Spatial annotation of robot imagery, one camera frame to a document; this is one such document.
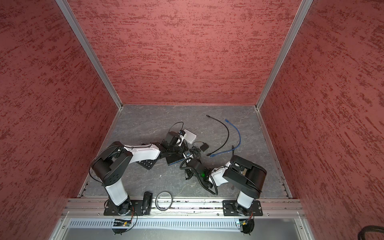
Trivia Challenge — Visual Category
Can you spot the black network switch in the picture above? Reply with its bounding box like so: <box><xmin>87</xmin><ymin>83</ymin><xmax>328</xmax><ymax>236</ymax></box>
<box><xmin>166</xmin><ymin>154</ymin><xmax>185</xmax><ymax>166</ymax></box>

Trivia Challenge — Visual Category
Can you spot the black ethernet cable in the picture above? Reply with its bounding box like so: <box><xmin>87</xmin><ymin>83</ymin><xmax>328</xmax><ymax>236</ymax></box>
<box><xmin>205</xmin><ymin>114</ymin><xmax>230</xmax><ymax>156</ymax></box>

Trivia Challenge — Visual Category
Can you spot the black power adapter with cable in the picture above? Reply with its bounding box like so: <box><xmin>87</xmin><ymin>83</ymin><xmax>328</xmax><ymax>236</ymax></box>
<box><xmin>192</xmin><ymin>141</ymin><xmax>210</xmax><ymax>155</ymax></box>

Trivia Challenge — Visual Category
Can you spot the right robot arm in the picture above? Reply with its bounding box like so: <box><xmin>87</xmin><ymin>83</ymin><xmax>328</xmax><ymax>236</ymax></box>
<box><xmin>179</xmin><ymin>155</ymin><xmax>267</xmax><ymax>218</ymax></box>

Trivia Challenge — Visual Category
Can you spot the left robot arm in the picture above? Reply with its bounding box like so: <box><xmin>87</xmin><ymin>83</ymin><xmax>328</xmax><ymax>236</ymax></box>
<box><xmin>90</xmin><ymin>130</ymin><xmax>188</xmax><ymax>216</ymax></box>

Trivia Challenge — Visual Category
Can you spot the black power adapter left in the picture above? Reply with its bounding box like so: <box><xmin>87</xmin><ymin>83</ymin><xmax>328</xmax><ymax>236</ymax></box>
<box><xmin>180</xmin><ymin>144</ymin><xmax>188</xmax><ymax>152</ymax></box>

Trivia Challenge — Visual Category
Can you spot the black calculator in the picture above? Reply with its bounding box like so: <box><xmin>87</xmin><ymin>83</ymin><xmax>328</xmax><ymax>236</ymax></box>
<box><xmin>138</xmin><ymin>160</ymin><xmax>157</xmax><ymax>170</ymax></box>

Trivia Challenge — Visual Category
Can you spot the white small network switch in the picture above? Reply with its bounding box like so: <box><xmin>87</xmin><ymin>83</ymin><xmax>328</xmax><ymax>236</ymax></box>
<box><xmin>183</xmin><ymin>130</ymin><xmax>197</xmax><ymax>144</ymax></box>

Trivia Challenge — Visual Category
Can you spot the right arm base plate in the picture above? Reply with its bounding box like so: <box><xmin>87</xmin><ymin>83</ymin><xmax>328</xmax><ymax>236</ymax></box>
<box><xmin>222</xmin><ymin>200</ymin><xmax>263</xmax><ymax>217</ymax></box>

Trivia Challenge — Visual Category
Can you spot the black cable ring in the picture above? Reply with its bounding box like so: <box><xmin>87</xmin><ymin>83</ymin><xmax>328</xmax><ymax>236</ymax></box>
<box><xmin>154</xmin><ymin>191</ymin><xmax>174</xmax><ymax>212</ymax></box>

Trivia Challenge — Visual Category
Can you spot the blue ethernet cable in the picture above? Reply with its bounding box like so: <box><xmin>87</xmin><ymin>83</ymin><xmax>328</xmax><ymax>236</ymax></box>
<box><xmin>208</xmin><ymin>119</ymin><xmax>242</xmax><ymax>158</ymax></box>

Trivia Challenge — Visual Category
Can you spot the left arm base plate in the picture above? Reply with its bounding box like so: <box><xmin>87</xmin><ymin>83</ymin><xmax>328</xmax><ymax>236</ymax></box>
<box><xmin>104</xmin><ymin>200</ymin><xmax>143</xmax><ymax>217</ymax></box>

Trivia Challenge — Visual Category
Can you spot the aluminium front rail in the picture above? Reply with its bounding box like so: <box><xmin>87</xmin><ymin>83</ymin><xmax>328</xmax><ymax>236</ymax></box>
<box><xmin>61</xmin><ymin>197</ymin><xmax>307</xmax><ymax>219</ymax></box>

